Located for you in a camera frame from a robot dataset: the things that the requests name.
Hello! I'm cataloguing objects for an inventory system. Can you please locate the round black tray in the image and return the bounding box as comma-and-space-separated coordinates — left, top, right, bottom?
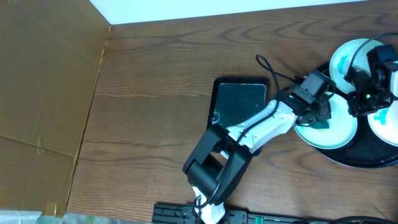
313, 62, 398, 169

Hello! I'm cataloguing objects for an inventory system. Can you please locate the green yellow sponge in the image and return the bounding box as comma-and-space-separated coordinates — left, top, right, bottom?
309, 120, 330, 129

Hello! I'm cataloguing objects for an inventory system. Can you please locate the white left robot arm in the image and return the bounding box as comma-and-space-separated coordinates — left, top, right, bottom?
183, 86, 333, 223

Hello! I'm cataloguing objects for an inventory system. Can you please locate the white plate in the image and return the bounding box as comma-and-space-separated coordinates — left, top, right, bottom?
294, 94, 358, 150
329, 39, 383, 94
368, 100, 398, 147

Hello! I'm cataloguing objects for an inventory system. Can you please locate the brown cardboard panel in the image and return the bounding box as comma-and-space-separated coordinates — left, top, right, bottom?
1, 0, 111, 217

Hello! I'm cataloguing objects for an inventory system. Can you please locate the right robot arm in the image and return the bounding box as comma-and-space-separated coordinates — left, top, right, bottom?
345, 45, 397, 117

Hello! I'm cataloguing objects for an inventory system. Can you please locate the black rectangular tray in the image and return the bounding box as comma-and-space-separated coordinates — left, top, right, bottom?
206, 77, 269, 128

